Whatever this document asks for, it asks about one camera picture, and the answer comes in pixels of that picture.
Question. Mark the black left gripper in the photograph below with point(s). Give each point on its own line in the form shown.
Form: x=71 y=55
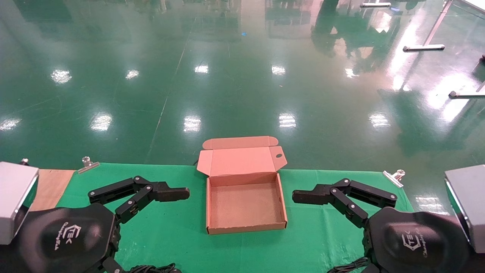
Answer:
x=64 y=239

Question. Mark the brown cardboard box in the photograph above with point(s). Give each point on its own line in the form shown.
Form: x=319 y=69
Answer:
x=246 y=204

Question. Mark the grey metal stand foot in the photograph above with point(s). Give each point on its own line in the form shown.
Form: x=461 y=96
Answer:
x=466 y=94
x=375 y=4

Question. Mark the silver metal binder clip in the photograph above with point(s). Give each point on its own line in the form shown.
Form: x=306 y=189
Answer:
x=394 y=178
x=88 y=165
x=24 y=162

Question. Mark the grey metal stand with pole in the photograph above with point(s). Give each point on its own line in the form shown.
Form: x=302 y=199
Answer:
x=424 y=47

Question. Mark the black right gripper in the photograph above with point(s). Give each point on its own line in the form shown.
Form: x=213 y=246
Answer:
x=416 y=242

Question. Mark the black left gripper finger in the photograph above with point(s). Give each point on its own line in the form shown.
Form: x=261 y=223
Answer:
x=166 y=192

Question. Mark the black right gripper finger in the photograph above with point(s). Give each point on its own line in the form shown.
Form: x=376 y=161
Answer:
x=314 y=195

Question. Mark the green table cloth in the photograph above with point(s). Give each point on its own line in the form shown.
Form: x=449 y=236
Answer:
x=170 y=235

